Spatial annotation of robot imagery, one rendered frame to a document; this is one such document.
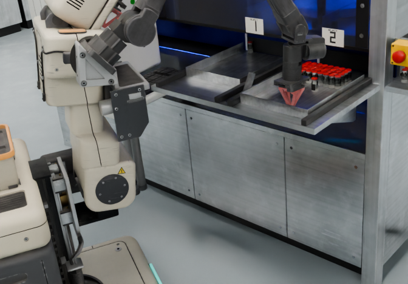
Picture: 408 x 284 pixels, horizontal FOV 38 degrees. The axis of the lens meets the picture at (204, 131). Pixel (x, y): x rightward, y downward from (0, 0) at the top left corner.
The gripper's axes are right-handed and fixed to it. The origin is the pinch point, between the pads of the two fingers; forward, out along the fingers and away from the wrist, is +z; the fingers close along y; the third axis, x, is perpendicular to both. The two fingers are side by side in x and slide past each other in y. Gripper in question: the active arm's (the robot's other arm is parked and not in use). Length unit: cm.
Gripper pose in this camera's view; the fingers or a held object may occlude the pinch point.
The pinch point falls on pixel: (290, 107)
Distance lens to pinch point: 181.7
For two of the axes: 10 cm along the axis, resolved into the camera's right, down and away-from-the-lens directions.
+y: 6.7, -2.9, 6.9
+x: -7.5, -2.3, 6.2
